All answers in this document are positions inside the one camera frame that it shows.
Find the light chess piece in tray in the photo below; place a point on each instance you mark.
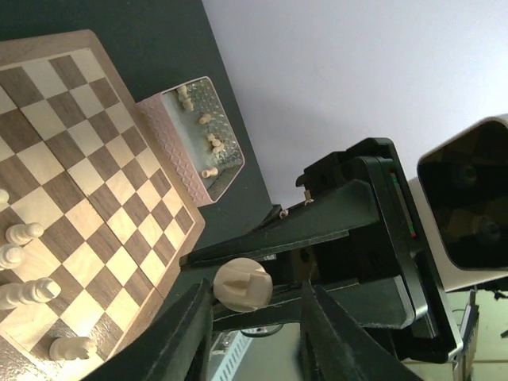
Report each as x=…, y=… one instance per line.
x=209, y=172
x=216, y=144
x=205, y=119
x=185, y=98

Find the light chess piece on board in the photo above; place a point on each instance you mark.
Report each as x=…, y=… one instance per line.
x=38, y=291
x=11, y=256

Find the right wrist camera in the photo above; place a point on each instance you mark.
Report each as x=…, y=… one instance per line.
x=460, y=191

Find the white slotted cable duct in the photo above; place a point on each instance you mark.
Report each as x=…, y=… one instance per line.
x=226, y=355

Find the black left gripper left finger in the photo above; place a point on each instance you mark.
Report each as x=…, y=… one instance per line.
x=175, y=347

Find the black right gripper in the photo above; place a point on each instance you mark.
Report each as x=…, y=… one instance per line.
x=362, y=195

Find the pink metal tray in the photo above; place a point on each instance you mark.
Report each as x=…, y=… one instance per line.
x=185, y=141

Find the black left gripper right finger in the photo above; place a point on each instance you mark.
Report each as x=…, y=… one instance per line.
x=335, y=347

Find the wooden chess board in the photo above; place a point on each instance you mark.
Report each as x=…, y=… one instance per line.
x=77, y=158

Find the light chess pawn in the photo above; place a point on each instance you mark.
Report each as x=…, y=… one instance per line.
x=4, y=197
x=21, y=234

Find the light chess knight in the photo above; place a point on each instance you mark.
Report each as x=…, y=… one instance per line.
x=243, y=285

